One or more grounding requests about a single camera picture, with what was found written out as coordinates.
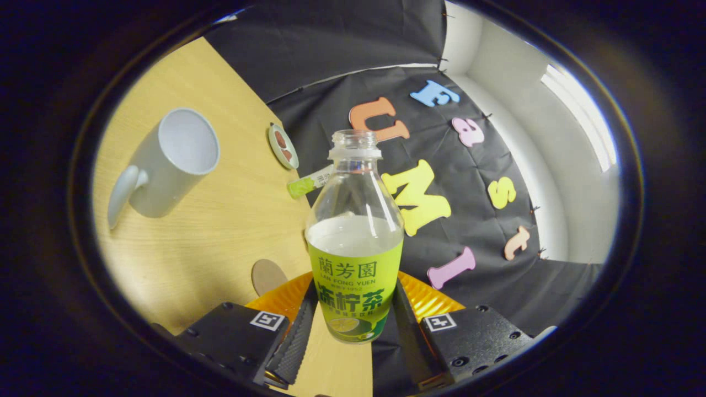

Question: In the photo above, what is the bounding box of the green label juice bottle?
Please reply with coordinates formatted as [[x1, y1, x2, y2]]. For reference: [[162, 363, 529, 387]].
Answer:
[[304, 130, 405, 344]]

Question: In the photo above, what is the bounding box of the large ceiling light panel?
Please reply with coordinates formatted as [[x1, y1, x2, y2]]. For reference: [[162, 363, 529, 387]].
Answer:
[[541, 63, 617, 173]]

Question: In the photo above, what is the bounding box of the wooden table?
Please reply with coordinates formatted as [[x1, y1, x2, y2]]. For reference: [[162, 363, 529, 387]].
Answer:
[[91, 36, 376, 397]]

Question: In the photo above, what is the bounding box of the pale green plate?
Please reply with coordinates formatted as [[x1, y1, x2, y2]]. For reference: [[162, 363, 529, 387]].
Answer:
[[268, 122, 299, 170]]

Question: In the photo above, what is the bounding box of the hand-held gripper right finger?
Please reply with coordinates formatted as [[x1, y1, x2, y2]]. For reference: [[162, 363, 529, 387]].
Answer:
[[393, 270, 536, 389]]

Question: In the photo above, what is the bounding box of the capped green label bottle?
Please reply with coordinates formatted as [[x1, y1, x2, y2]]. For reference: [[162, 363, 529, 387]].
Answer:
[[286, 164, 335, 200]]

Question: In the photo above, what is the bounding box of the round brown coaster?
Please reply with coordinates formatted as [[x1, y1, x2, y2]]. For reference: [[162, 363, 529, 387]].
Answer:
[[252, 259, 289, 297]]

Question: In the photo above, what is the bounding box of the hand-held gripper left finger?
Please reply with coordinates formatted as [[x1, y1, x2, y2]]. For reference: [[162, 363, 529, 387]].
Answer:
[[176, 271, 319, 387]]

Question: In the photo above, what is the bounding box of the white cup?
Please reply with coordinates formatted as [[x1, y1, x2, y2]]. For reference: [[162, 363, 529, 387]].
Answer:
[[107, 108, 221, 230]]

